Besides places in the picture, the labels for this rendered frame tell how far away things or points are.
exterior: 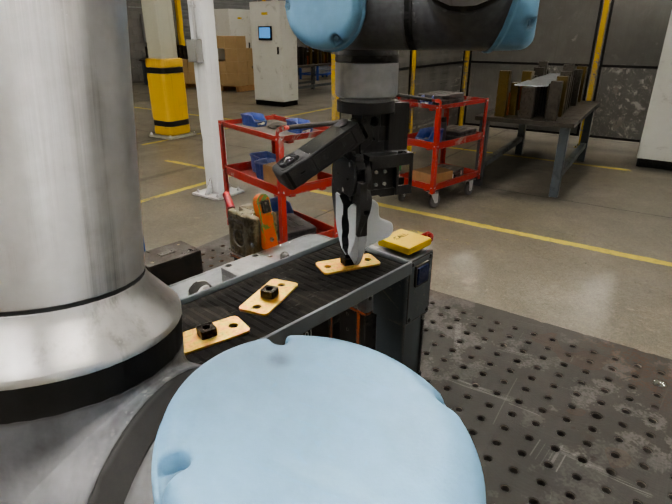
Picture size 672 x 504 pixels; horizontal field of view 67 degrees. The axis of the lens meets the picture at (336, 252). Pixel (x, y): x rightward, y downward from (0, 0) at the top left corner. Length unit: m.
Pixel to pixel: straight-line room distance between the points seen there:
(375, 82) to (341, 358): 0.43
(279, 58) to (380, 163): 10.44
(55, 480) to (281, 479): 0.09
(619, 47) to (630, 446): 6.77
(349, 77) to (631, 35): 7.15
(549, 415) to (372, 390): 1.04
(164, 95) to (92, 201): 7.76
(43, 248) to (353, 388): 0.12
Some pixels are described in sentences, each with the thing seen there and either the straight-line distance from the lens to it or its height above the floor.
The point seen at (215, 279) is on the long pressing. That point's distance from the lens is 1.04.
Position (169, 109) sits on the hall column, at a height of 0.42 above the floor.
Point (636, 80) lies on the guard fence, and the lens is 7.69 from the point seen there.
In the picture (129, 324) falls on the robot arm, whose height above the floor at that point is 1.35.
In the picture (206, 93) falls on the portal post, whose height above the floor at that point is 0.95.
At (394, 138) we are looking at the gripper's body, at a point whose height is 1.33.
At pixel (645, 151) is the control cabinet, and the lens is 6.94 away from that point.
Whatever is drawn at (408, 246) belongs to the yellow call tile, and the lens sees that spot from 0.76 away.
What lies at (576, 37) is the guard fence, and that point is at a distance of 7.79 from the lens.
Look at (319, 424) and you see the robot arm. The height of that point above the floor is 1.33.
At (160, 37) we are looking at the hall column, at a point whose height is 1.38.
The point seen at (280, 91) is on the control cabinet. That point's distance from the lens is 11.10.
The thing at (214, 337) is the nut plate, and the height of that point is 1.16.
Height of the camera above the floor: 1.45
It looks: 23 degrees down
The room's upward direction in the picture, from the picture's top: straight up
